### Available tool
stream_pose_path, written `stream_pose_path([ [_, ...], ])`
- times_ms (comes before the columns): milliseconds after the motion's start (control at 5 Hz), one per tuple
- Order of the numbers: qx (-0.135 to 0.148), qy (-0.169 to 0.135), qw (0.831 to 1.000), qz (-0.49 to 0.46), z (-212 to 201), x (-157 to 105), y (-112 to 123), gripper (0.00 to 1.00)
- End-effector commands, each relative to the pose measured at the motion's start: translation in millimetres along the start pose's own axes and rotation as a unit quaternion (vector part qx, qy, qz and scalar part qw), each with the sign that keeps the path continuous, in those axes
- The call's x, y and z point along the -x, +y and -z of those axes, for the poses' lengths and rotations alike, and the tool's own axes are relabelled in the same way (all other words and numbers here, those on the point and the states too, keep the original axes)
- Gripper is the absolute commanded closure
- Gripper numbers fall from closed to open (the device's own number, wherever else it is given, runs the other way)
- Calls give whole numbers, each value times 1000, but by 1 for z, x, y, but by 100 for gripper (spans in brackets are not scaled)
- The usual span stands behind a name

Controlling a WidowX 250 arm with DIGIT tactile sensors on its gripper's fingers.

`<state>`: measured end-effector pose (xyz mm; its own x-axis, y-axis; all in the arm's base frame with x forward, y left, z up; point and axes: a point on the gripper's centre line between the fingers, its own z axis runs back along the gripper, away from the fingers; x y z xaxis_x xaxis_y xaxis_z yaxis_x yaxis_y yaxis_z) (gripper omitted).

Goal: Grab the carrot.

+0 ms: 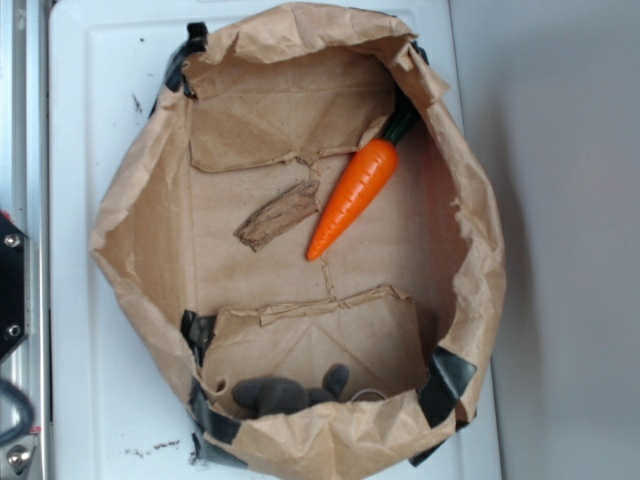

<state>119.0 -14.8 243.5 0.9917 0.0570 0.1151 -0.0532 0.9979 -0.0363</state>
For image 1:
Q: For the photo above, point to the orange plastic toy carrot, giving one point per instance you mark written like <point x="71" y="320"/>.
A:
<point x="362" y="180"/>

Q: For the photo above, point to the black metal bracket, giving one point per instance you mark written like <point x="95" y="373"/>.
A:
<point x="15" y="323"/>

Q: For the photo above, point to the aluminium frame rail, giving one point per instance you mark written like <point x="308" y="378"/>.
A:
<point x="24" y="201"/>

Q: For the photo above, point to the brown wood bark piece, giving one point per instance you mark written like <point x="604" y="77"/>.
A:
<point x="279" y="215"/>

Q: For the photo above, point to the grey plush toy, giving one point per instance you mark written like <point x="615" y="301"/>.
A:
<point x="278" y="395"/>

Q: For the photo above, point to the white plastic tray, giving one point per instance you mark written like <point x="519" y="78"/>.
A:
<point x="114" y="416"/>

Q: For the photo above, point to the brown paper bag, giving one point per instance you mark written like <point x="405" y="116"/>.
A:
<point x="409" y="297"/>

